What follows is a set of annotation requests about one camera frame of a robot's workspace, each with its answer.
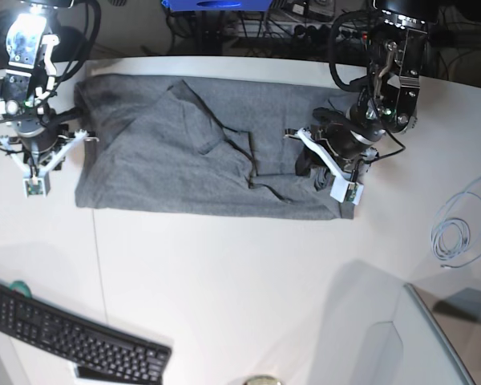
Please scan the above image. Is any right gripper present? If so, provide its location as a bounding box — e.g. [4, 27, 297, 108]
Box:
[8, 107, 83, 164]

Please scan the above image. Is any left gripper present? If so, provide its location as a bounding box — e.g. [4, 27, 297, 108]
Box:
[295, 107, 384, 191]

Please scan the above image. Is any grey t-shirt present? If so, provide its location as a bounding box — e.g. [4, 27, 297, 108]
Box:
[74, 74, 354, 221]

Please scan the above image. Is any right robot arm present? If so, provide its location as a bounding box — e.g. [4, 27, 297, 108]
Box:
[0, 1, 102, 175]

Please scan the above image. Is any green tape roll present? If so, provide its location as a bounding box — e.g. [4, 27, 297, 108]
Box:
[9, 280, 32, 298]

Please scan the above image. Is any black computer keyboard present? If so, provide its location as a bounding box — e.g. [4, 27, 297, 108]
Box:
[0, 284, 172, 384]

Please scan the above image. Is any round brass object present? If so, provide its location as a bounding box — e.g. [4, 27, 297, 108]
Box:
[243, 375, 283, 385]

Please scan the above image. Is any coiled white cable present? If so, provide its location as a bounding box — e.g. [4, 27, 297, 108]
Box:
[430, 172, 481, 270]

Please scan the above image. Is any blue base plate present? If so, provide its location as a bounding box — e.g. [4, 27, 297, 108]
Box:
[162, 0, 272, 12]

